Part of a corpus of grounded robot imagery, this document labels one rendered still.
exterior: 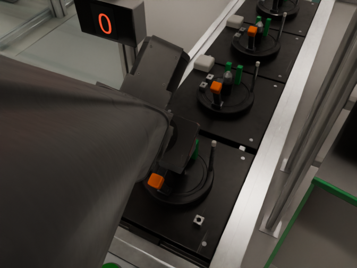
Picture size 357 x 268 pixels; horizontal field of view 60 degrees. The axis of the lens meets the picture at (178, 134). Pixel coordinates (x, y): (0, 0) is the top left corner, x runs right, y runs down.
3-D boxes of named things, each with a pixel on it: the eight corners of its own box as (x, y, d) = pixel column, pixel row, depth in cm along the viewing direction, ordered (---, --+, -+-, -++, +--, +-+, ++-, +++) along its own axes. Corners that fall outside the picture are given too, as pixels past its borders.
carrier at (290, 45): (283, 89, 81) (297, 47, 72) (200, 64, 88) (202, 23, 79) (303, 42, 96) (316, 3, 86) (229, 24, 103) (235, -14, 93)
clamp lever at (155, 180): (167, 196, 55) (157, 188, 48) (157, 192, 56) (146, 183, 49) (176, 178, 56) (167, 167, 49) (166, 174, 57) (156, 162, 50)
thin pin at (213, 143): (211, 172, 59) (215, 144, 53) (207, 170, 60) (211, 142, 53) (213, 169, 60) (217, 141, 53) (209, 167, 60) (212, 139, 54)
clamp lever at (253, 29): (253, 51, 85) (254, 33, 78) (246, 49, 85) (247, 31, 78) (257, 40, 86) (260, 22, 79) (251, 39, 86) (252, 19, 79)
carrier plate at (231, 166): (209, 264, 52) (210, 259, 50) (93, 206, 59) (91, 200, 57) (253, 160, 66) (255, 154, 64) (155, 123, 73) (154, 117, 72)
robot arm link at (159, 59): (66, 125, 26) (159, 165, 27) (119, 0, 26) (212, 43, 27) (95, 123, 38) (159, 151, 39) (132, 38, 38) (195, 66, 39)
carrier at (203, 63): (255, 155, 67) (268, 115, 58) (158, 119, 74) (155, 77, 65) (283, 89, 81) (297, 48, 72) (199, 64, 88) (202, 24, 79)
